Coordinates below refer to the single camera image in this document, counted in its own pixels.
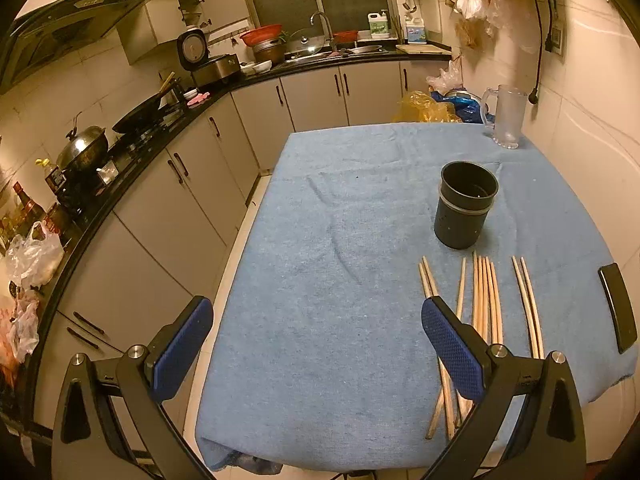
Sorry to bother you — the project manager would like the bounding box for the black phone on table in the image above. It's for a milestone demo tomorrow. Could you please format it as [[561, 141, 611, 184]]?
[[598, 262, 638, 354]]

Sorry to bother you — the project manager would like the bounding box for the wooden chopstick seven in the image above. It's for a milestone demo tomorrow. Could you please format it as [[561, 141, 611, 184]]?
[[489, 261, 503, 344]]

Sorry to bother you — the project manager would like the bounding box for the wooden chopstick six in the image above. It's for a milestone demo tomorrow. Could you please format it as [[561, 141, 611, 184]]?
[[485, 257, 498, 344]]

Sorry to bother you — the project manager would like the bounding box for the blue label detergent jug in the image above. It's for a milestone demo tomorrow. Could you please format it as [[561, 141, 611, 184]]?
[[405, 14, 427, 44]]

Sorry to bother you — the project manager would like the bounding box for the wooden chopstick eight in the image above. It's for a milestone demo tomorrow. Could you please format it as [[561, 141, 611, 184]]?
[[511, 256, 540, 359]]

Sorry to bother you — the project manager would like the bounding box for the white plastic bag counter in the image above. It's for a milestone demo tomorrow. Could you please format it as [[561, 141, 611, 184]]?
[[4, 221, 64, 289]]

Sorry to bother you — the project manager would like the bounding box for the rice cooker open lid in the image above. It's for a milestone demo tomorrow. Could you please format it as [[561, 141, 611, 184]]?
[[176, 27, 242, 88]]

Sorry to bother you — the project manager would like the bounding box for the blue towel table cover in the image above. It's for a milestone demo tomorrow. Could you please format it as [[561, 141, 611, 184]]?
[[195, 124, 637, 471]]

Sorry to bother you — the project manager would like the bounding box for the black wok pan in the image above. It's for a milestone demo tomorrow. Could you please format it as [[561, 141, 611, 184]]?
[[113, 72, 178, 136]]

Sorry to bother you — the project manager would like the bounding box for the red plastic basin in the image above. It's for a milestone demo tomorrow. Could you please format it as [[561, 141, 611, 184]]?
[[240, 24, 282, 48]]

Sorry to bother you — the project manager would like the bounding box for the wooden chopstick four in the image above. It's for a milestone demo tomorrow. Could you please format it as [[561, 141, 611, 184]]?
[[472, 252, 482, 330]]

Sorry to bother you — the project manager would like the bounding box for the frosted glass mug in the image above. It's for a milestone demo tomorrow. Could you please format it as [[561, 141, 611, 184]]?
[[480, 84, 527, 150]]

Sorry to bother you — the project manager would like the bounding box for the wooden chopstick one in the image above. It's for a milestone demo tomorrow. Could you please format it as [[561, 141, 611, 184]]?
[[418, 261, 457, 441]]

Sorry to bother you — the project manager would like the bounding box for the black range hood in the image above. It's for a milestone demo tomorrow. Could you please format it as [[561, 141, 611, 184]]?
[[1, 0, 145, 92]]

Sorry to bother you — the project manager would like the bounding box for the glass pot lid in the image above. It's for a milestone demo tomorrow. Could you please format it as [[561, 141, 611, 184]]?
[[285, 28, 326, 55]]

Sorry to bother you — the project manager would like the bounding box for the blue plastic bag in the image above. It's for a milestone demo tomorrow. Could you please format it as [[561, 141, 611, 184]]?
[[431, 89, 495, 124]]

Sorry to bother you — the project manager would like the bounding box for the kitchen faucet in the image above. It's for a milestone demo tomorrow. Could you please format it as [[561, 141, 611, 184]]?
[[309, 11, 337, 52]]

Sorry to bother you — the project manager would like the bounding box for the yellow plastic bag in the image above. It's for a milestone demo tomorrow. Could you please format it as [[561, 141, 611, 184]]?
[[393, 91, 462, 122]]

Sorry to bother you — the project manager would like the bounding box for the black power cable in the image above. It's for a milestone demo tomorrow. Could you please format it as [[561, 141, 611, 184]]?
[[527, 0, 554, 106]]

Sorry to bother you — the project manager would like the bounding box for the wooden cutting board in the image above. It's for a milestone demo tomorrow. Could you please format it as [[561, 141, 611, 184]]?
[[395, 44, 451, 55]]

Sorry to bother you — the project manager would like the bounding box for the wooden chopstick two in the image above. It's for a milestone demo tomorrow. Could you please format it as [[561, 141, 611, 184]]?
[[421, 256, 460, 440]]

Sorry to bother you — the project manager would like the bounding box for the black chopstick holder cup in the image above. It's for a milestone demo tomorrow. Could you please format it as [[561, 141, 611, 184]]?
[[434, 160, 499, 249]]

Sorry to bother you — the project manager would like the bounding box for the wooden chopstick five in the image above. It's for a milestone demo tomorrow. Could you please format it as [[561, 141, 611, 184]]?
[[478, 256, 487, 342]]

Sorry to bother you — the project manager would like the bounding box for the wooden chopstick three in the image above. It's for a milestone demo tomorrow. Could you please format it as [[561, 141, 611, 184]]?
[[425, 257, 466, 441]]

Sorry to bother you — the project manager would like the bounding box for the steel pot with lid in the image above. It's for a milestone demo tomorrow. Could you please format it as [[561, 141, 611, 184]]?
[[56, 126, 108, 172]]

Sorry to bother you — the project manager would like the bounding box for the green label detergent jug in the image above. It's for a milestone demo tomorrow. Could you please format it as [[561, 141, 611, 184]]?
[[368, 10, 390, 39]]

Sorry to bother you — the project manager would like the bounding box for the wooden chopstick nine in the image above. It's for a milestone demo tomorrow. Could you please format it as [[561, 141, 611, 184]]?
[[521, 257, 544, 359]]

